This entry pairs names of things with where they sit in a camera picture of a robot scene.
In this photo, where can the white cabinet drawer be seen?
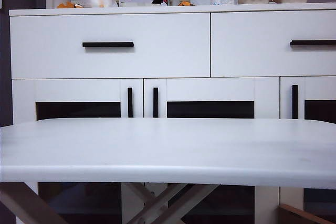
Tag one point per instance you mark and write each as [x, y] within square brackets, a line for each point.
[262, 51]
[157, 51]

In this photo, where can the white cabinet door dark window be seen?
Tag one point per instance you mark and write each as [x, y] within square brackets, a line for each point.
[317, 87]
[210, 87]
[78, 89]

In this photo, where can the white sideboard cabinet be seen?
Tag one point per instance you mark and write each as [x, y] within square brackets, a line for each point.
[131, 11]

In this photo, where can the orange small object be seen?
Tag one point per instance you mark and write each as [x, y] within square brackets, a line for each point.
[64, 5]
[186, 4]

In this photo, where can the white crossed table leg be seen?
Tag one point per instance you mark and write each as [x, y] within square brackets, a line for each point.
[187, 193]
[144, 191]

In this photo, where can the brown wooden board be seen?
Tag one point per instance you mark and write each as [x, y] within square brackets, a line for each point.
[294, 214]

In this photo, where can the brown table leg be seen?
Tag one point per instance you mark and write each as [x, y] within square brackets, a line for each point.
[26, 205]

